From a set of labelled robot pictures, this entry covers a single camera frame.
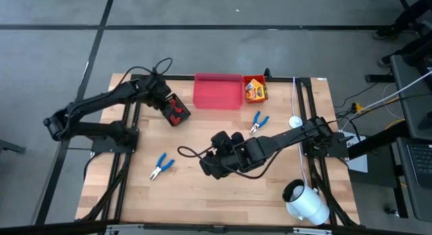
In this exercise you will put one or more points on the white round puck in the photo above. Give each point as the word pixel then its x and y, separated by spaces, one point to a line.
pixel 295 121

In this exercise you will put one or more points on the dark stand foot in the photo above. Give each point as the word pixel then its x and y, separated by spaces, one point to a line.
pixel 11 147

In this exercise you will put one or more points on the white paper sheet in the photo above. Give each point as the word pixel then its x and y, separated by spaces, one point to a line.
pixel 358 164

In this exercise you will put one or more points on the black rail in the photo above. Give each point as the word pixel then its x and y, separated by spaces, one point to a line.
pixel 50 228

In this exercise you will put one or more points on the black caster wheel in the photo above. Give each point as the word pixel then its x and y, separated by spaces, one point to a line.
pixel 393 212

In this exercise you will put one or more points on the black desk foot bar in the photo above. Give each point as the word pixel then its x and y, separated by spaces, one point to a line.
pixel 379 78

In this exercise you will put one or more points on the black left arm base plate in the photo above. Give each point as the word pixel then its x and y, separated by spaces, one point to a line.
pixel 101 148

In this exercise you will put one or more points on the yellow plug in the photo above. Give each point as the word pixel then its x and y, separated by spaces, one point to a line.
pixel 358 108

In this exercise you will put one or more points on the dark grey desk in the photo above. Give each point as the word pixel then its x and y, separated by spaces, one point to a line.
pixel 413 103

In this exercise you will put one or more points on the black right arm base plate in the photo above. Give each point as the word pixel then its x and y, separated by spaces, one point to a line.
pixel 337 149

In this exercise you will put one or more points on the silver bracket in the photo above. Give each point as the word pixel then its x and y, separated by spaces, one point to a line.
pixel 312 231
pixel 125 228

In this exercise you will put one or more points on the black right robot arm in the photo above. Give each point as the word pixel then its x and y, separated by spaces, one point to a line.
pixel 287 140

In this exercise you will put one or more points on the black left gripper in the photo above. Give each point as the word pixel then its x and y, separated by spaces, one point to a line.
pixel 157 91

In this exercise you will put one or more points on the small red plastic bin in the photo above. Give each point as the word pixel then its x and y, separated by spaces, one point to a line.
pixel 245 100

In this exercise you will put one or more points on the black aluminium table frame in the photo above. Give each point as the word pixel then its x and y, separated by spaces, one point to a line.
pixel 182 77

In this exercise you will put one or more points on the dark laptop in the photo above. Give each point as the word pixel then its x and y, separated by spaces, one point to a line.
pixel 422 160

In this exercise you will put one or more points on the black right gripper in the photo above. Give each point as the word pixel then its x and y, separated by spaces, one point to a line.
pixel 221 160

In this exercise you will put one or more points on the person's shoe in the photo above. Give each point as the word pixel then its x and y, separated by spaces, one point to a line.
pixel 385 62
pixel 383 34

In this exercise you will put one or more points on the black desk beam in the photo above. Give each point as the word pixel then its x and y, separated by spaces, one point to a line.
pixel 378 144

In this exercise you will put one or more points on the person's leg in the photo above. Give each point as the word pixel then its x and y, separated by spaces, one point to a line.
pixel 411 12
pixel 415 49

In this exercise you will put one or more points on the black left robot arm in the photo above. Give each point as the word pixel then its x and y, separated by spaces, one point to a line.
pixel 101 98

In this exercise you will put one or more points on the pink translucent plastic bin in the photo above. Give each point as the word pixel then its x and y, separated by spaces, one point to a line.
pixel 217 93

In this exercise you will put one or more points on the black mesh tray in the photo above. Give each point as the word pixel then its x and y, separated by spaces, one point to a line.
pixel 185 115

